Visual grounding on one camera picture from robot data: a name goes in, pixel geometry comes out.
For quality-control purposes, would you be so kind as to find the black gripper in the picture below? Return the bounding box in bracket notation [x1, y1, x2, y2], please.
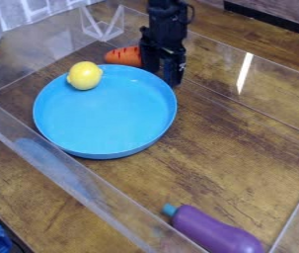
[141, 4, 192, 87]

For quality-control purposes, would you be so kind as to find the orange toy carrot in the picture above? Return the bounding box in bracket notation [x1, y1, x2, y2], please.
[105, 45, 144, 67]

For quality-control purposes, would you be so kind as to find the blue round tray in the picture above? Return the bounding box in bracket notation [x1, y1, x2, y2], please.
[34, 64, 178, 159]

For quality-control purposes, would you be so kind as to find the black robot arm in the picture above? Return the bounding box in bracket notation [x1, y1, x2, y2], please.
[140, 0, 194, 87]

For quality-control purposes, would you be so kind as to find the yellow toy lemon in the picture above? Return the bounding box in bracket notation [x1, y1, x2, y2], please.
[66, 61, 104, 91]

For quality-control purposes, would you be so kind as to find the white patterned curtain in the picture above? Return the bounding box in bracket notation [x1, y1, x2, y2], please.
[0, 0, 104, 40]

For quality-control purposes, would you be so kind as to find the purple toy eggplant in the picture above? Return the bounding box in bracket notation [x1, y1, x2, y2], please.
[162, 204, 265, 253]

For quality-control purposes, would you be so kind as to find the clear acrylic corner bracket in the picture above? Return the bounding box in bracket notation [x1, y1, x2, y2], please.
[79, 5, 125, 42]

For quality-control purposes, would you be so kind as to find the clear acrylic enclosure wall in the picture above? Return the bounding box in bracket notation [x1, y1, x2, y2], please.
[0, 0, 299, 253]

